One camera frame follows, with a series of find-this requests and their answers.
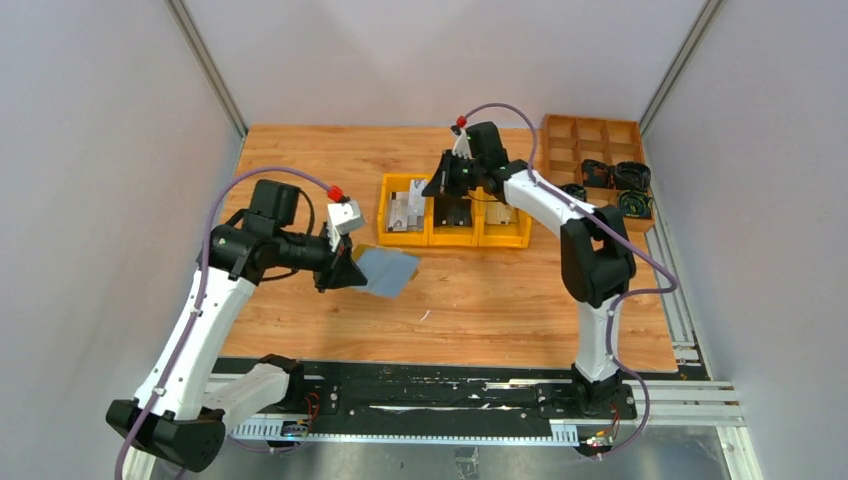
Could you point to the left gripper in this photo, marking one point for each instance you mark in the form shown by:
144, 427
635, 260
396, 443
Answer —
337, 266

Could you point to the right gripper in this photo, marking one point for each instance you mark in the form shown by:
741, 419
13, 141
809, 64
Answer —
452, 174

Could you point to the white VIP credit card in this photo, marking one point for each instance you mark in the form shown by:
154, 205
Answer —
416, 205

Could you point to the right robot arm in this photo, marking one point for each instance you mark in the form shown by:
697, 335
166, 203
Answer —
596, 264

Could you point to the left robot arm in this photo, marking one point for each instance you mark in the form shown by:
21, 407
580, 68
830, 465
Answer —
172, 416

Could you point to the grey cards in left bin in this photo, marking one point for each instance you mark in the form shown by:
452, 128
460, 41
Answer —
396, 217

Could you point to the grey cards in bin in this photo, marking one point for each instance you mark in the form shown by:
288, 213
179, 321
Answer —
396, 217
497, 213

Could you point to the grey cards in right bin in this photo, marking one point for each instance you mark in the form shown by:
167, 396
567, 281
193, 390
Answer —
497, 213

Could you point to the yellow three-compartment bin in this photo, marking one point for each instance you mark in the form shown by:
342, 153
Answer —
479, 235

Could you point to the wooden compartment tray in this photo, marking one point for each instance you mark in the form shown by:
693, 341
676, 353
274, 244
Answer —
604, 160

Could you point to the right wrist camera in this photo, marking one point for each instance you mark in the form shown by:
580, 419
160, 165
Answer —
461, 147

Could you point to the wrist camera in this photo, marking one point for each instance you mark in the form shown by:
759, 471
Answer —
342, 219
461, 147

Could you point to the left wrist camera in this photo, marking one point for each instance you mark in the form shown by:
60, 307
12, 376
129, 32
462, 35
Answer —
342, 219

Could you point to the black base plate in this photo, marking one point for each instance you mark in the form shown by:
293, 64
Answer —
430, 394

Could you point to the aluminium frame rail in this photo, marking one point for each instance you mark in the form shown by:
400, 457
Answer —
430, 430

